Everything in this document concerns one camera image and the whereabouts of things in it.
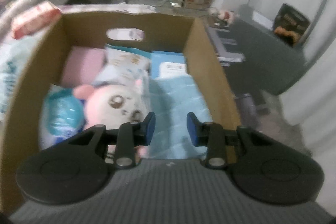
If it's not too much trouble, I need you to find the blue checked towel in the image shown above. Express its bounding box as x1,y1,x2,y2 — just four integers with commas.
146,75,212,160

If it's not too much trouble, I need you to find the white teal tissue pack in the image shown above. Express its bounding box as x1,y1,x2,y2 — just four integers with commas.
91,44,151,87

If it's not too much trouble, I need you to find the pink white plush toy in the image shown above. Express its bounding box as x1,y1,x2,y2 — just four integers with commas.
72,80,150,130

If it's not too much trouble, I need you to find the grey cylindrical cup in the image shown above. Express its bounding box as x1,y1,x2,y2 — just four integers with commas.
235,93,260,130

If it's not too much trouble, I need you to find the blue white tissue bag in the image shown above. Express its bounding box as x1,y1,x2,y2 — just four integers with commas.
39,85,85,150

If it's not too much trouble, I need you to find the blue wipes pack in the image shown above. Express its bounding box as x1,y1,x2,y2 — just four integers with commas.
150,51,187,79

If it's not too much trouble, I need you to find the pink foam block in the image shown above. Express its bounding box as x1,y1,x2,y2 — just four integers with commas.
60,46,105,88

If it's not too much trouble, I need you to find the dark grey cabinet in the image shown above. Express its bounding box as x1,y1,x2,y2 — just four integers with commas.
206,5,305,96

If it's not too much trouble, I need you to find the brown cardboard box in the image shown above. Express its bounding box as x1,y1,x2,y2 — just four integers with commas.
0,4,242,214

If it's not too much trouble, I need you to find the black orange picture box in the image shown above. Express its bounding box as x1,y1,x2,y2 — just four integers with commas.
272,3,310,48

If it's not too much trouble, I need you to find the white blue plastic bag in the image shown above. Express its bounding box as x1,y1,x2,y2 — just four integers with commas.
1,36,36,122

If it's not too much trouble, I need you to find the red cream wet wipes pack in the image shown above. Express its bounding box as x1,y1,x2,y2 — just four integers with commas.
11,1,62,39

